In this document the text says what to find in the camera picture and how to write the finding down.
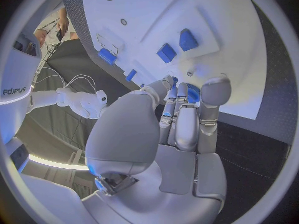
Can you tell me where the blue gear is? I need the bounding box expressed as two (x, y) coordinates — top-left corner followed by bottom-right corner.
(185, 83), (202, 104)

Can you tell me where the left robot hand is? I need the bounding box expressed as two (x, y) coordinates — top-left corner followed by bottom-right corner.
(81, 75), (233, 224)

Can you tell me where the blue wedge block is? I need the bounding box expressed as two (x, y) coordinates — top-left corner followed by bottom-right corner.
(178, 28), (199, 52)

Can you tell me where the white task board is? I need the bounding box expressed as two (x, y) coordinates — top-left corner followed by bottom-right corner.
(80, 0), (268, 120)

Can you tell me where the person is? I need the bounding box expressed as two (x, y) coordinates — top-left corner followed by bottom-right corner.
(33, 7), (79, 48)

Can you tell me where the blue square block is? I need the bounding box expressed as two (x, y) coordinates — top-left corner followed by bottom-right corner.
(155, 43), (178, 64)

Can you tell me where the blue short cylinder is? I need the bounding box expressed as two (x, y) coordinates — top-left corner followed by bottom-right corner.
(97, 47), (118, 66)

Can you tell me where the white cable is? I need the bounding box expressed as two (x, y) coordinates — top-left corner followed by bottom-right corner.
(64, 74), (97, 94)
(34, 66), (69, 89)

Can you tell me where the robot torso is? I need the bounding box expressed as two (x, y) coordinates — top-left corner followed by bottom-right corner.
(0, 28), (44, 172)

